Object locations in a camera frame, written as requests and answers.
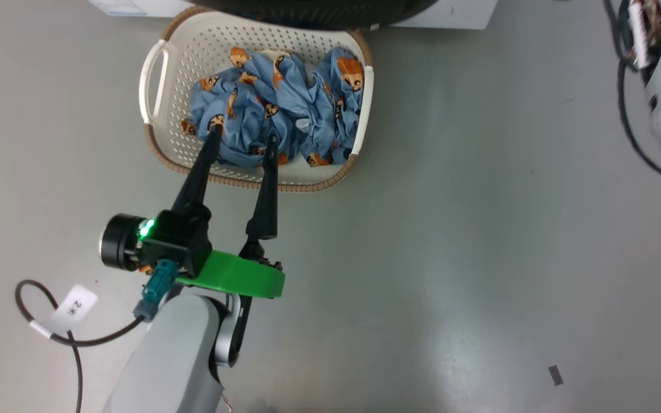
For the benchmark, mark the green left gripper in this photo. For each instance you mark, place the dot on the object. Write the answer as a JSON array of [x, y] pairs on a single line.
[[244, 275]]

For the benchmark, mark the blue bear print garment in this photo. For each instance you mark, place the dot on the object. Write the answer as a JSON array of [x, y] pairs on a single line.
[[261, 109]]

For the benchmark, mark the cream perforated laundry basket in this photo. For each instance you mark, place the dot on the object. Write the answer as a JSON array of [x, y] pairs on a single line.
[[193, 51]]

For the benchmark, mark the white washing machine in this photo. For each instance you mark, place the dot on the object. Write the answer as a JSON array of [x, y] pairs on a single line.
[[457, 14]]

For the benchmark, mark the small dark floor tape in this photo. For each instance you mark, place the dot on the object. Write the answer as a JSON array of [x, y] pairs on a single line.
[[556, 376]]

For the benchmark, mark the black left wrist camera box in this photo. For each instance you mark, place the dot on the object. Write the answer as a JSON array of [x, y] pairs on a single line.
[[181, 241]]

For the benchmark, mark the teal left camera connector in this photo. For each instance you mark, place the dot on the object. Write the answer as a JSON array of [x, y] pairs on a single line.
[[157, 287]]

